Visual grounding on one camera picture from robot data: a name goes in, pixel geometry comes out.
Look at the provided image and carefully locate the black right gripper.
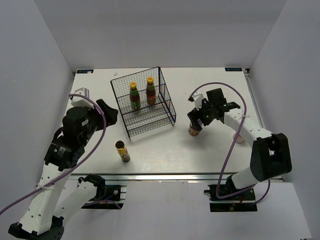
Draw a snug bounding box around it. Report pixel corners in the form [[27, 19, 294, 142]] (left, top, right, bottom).
[[187, 98, 215, 132]]

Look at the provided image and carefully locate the orange jar white lid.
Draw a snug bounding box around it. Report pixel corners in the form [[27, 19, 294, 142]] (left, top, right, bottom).
[[188, 125, 202, 136]]

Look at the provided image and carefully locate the black cap pepper shaker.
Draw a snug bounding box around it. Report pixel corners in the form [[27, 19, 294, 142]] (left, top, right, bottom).
[[115, 140, 131, 163]]

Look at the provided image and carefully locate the green label sauce bottle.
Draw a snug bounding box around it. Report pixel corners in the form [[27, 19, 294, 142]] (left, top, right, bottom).
[[129, 81, 141, 110]]

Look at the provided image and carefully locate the red chili sauce bottle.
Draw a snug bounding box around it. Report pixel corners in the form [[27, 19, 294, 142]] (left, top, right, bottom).
[[146, 76, 156, 105]]

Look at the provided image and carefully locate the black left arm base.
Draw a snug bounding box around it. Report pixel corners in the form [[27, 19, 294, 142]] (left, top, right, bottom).
[[77, 174, 125, 210]]

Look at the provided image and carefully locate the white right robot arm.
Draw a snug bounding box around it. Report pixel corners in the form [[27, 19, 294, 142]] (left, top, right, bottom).
[[187, 88, 292, 200]]

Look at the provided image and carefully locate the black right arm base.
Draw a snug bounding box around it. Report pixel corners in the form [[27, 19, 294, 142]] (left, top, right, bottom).
[[203, 184, 258, 213]]

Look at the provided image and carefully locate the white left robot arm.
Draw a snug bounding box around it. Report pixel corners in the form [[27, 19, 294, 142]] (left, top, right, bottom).
[[8, 97, 118, 240]]

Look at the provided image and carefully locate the blue label sticker right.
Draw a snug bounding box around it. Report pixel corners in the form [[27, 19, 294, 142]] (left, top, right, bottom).
[[224, 67, 243, 72]]

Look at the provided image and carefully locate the blue label sticker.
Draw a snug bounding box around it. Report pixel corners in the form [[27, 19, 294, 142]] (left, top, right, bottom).
[[224, 67, 243, 72], [76, 69, 94, 74]]

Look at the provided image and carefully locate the blue label sticker left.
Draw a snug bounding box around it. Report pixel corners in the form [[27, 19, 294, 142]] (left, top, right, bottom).
[[76, 69, 94, 74]]

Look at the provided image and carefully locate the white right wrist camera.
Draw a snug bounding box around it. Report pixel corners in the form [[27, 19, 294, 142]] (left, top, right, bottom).
[[188, 92, 204, 111]]

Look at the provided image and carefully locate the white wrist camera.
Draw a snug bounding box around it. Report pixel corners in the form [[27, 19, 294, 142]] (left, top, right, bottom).
[[70, 87, 94, 109], [188, 92, 204, 111]]

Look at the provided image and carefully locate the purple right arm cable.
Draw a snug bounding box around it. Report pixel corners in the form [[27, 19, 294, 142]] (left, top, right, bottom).
[[188, 81, 271, 206]]

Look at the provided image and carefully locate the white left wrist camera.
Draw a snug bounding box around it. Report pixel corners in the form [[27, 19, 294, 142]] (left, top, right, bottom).
[[70, 87, 94, 109]]

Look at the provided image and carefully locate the black wire tiered rack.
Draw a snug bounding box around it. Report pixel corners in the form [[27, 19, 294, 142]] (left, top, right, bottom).
[[110, 66, 177, 139]]

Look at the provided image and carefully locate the aluminium front rail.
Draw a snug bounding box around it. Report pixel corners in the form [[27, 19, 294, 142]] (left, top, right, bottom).
[[69, 172, 285, 181]]

